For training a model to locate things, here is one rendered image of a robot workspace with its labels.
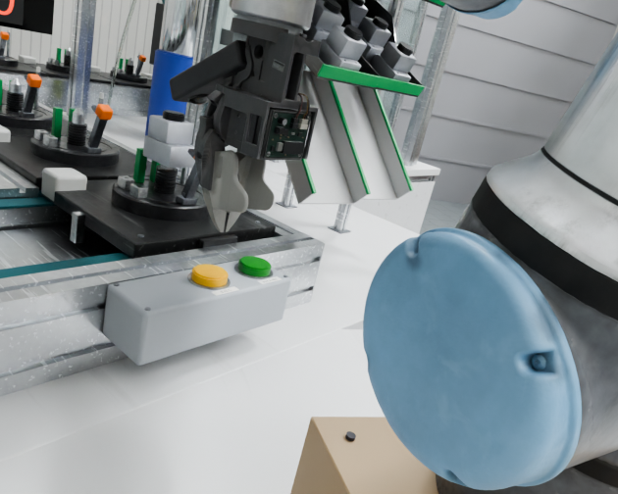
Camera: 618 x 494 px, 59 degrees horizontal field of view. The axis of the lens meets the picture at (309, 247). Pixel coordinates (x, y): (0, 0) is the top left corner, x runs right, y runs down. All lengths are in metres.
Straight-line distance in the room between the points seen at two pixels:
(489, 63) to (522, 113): 0.76
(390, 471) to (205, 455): 0.18
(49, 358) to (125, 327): 0.08
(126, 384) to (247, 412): 0.13
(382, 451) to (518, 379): 0.26
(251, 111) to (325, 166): 0.48
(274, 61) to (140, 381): 0.35
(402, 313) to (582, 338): 0.08
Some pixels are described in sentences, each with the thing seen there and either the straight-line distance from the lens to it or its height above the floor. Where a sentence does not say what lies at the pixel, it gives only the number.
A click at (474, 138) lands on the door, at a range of 6.39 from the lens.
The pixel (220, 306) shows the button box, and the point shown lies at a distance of 0.60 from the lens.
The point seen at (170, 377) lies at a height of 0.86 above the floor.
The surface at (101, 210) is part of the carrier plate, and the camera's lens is 0.77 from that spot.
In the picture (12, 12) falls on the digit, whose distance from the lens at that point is 0.78.
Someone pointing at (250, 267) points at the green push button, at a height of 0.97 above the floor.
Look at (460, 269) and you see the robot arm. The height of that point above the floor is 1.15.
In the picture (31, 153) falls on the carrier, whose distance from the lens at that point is 1.01.
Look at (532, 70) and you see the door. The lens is 6.68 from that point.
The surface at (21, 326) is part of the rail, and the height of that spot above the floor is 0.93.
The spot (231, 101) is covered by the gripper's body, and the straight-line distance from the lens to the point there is 0.53.
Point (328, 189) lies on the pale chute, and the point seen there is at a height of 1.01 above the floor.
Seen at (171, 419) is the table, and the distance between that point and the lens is 0.58.
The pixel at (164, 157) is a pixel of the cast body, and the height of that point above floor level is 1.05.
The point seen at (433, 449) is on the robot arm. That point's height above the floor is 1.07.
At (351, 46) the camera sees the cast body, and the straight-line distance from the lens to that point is 0.90.
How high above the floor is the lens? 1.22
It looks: 19 degrees down
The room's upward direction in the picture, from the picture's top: 13 degrees clockwise
